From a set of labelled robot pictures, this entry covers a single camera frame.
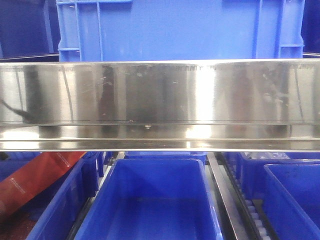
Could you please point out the blue bin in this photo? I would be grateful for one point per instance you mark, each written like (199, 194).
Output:
(292, 200)
(153, 199)
(52, 214)

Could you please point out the large blue plastic crate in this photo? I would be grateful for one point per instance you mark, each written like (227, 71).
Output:
(155, 30)

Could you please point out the white roller track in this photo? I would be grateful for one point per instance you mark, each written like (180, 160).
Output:
(253, 224)

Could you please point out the steel divider rail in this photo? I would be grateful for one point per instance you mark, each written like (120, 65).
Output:
(231, 222)

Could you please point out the stainless steel shelf beam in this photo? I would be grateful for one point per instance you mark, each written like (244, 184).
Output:
(255, 105)

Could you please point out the blue bin left lower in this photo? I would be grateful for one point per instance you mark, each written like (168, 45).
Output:
(52, 214)

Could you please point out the blue bin center lower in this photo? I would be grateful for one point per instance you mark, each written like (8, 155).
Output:
(153, 199)

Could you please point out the red flat package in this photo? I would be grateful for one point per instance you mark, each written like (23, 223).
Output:
(34, 177)

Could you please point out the blue bin right lower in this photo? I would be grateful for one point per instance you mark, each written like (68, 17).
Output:
(292, 200)

